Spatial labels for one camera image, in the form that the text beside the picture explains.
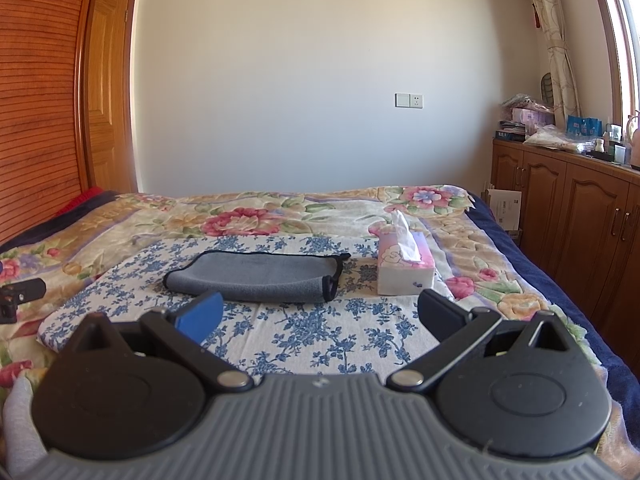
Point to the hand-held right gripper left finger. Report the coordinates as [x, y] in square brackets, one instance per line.
[200, 317]

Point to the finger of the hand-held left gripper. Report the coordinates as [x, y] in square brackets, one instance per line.
[25, 291]

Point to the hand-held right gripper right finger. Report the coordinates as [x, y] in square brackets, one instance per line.
[440, 317]

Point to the purple and grey towel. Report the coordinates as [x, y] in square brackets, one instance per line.
[250, 275]

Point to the pink floral tissue box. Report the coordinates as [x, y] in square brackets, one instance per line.
[400, 270]

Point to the red cloth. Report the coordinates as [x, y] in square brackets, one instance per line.
[77, 202]

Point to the floral bed blanket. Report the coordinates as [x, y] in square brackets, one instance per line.
[240, 220]

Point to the blue floral white cloth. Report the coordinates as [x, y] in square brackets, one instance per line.
[310, 330]

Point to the white cardboard box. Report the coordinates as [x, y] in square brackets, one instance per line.
[505, 210]

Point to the light grey cloth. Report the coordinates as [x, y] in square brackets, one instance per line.
[17, 425]

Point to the wooden cabinet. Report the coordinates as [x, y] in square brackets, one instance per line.
[565, 210]

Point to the slatted wooden wardrobe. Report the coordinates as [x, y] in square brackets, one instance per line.
[40, 100]

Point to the stack of books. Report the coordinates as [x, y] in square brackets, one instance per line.
[509, 131]

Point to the wooden door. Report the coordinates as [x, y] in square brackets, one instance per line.
[107, 100]

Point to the clear plastic bag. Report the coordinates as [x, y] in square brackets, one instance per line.
[555, 139]

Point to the small white bottle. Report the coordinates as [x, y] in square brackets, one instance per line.
[600, 146]

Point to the blue box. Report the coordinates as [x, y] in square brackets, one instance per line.
[584, 126]

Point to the dark hand fan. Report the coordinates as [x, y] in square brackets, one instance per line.
[548, 91]

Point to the patterned beige curtain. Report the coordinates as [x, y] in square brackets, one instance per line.
[555, 45]

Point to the red hanging tassel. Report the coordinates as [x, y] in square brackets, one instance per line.
[535, 15]

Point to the white wall socket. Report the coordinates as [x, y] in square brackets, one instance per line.
[408, 100]

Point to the wooden window frame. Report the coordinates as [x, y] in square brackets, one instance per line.
[617, 45]

